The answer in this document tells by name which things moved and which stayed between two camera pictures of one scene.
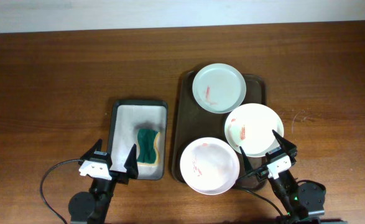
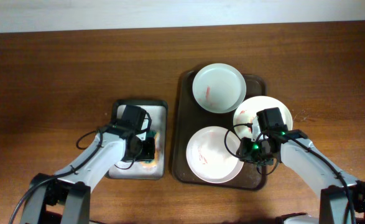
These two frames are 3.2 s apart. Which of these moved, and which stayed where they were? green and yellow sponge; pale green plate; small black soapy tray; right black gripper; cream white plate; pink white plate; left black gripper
Moved: pink white plate; cream white plate; left black gripper; right black gripper
Stayed: green and yellow sponge; small black soapy tray; pale green plate
